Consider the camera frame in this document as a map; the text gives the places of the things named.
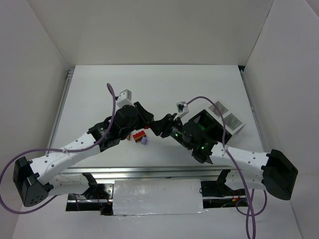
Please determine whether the black compartment container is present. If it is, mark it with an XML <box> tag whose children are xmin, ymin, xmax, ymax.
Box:
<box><xmin>189</xmin><ymin>101</ymin><xmax>246</xmax><ymax>144</ymax></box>

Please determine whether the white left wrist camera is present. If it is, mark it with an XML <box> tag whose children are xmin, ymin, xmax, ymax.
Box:
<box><xmin>116</xmin><ymin>89</ymin><xmax>133</xmax><ymax>108</ymax></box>

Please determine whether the red brown lego brick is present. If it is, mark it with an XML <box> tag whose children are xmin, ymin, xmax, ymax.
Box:
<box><xmin>133</xmin><ymin>130</ymin><xmax>146</xmax><ymax>142</ymax></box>

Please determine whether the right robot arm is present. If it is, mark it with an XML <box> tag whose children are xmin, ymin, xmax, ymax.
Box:
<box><xmin>150</xmin><ymin>110</ymin><xmax>298</xmax><ymax>200</ymax></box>

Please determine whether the lavender lego brick front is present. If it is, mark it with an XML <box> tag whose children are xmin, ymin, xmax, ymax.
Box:
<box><xmin>141</xmin><ymin>136</ymin><xmax>148</xmax><ymax>145</ymax></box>

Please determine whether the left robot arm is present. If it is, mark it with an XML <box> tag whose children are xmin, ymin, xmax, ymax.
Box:
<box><xmin>13</xmin><ymin>102</ymin><xmax>154</xmax><ymax>207</ymax></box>

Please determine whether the aluminium right rail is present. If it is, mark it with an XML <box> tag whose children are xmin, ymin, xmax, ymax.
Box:
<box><xmin>238</xmin><ymin>65</ymin><xmax>263</xmax><ymax>141</ymax></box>

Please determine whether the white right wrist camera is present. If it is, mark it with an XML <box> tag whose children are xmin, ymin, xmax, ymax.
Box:
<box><xmin>174</xmin><ymin>102</ymin><xmax>189</xmax><ymax>120</ymax></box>

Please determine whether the aluminium front rail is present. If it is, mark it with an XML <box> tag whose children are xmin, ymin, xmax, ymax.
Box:
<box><xmin>62</xmin><ymin>165</ymin><xmax>237</xmax><ymax>181</ymax></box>

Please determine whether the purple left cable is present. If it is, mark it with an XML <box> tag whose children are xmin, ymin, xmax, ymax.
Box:
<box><xmin>0</xmin><ymin>83</ymin><xmax>119</xmax><ymax>214</ymax></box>

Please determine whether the white taped cover sheet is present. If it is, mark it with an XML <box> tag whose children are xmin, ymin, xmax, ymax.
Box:
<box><xmin>113</xmin><ymin>179</ymin><xmax>204</xmax><ymax>216</ymax></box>

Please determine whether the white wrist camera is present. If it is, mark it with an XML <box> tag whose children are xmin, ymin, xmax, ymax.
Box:
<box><xmin>116</xmin><ymin>89</ymin><xmax>133</xmax><ymax>108</ymax></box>
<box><xmin>174</xmin><ymin>102</ymin><xmax>189</xmax><ymax>120</ymax></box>

